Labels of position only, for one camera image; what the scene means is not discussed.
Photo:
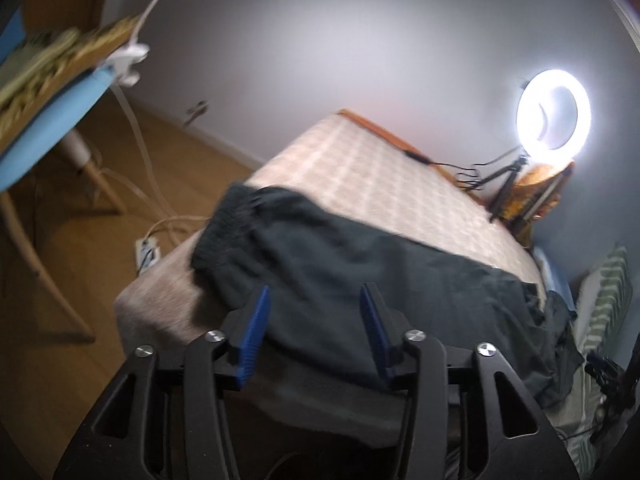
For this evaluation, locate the blue plastic chair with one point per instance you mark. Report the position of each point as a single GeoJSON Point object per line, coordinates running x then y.
{"type": "Point", "coordinates": [55, 126]}

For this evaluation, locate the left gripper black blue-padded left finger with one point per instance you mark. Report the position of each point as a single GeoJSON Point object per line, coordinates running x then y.
{"type": "Point", "coordinates": [162, 415]}

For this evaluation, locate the white clip desk lamp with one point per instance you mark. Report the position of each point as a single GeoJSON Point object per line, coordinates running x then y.
{"type": "Point", "coordinates": [122, 61]}

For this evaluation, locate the green striped white pillow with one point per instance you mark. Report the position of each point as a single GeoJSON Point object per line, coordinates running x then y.
{"type": "Point", "coordinates": [604, 299]}

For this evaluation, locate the dark green pants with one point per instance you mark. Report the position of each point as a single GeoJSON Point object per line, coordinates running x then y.
{"type": "Point", "coordinates": [316, 263]}

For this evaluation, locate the folded blue towel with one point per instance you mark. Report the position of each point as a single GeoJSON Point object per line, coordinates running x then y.
{"type": "Point", "coordinates": [554, 279]}

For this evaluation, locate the checkered beige bed cover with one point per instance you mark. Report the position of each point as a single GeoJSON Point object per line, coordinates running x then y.
{"type": "Point", "coordinates": [348, 170]}

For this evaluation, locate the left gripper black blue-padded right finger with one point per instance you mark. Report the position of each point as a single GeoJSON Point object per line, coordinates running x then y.
{"type": "Point", "coordinates": [504, 433]}

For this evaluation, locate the leopard print cloth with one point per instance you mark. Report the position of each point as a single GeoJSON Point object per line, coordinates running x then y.
{"type": "Point", "coordinates": [42, 65]}

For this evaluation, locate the black tripod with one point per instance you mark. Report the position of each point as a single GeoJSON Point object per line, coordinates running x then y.
{"type": "Point", "coordinates": [496, 205]}

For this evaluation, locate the orange patterned fabric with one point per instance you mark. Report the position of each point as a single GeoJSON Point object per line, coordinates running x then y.
{"type": "Point", "coordinates": [534, 195]}

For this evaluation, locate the white power strip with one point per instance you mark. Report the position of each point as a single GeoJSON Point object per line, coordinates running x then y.
{"type": "Point", "coordinates": [147, 253]}

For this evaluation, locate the white ring light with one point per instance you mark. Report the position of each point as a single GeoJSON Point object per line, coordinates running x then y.
{"type": "Point", "coordinates": [553, 118]}

